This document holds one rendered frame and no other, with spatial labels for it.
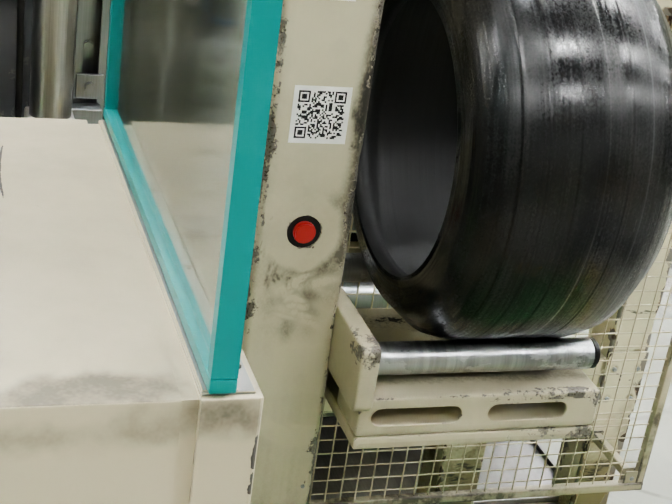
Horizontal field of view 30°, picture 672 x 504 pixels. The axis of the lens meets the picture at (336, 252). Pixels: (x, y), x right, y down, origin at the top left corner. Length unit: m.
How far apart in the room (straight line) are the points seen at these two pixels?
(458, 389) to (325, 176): 0.35
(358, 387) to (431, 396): 0.12
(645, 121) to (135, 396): 0.88
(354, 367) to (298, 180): 0.25
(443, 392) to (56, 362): 0.92
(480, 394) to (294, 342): 0.26
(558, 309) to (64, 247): 0.78
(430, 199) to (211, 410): 1.19
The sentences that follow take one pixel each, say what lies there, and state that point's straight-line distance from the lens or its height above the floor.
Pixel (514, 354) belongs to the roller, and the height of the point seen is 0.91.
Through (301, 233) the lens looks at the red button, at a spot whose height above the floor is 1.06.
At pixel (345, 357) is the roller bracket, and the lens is 1.66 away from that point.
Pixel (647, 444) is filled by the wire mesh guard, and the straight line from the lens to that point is 2.63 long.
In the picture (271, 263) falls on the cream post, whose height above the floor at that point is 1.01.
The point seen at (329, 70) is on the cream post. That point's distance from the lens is 1.55.
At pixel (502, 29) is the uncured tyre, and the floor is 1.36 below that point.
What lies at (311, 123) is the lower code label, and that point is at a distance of 1.57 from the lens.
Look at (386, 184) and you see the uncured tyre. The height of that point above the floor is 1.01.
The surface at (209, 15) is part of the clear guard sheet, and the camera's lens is 0.87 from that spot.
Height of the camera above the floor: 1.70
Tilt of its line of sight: 24 degrees down
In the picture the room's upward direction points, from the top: 8 degrees clockwise
